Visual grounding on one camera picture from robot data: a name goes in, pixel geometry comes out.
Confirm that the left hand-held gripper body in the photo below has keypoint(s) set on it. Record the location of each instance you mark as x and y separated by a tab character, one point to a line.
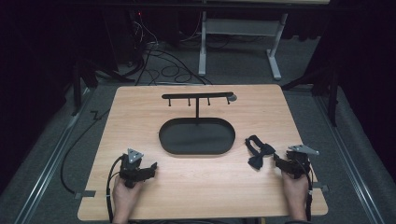
130	171

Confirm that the metal floor rail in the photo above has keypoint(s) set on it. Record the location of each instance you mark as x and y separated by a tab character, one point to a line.
49	168
348	161

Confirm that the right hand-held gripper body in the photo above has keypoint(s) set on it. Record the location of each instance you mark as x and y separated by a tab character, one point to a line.
299	166

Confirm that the person's right hand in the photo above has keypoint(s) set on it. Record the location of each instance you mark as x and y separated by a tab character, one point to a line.
295	193

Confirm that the black hook rack with tray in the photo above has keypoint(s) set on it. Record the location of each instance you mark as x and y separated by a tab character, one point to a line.
196	137

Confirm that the person's left hand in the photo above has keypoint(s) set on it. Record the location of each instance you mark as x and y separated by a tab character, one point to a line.
124	197

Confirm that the black tripod stand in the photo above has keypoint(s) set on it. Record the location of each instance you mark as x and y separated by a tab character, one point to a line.
77	90
333	96

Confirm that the white desk frame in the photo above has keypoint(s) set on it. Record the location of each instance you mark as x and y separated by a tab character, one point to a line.
203	53

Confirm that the grey metal table bracket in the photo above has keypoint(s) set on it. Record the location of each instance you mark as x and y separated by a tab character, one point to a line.
321	187
84	194

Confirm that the black bow tie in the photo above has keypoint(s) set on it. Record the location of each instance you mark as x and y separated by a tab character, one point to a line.
257	161

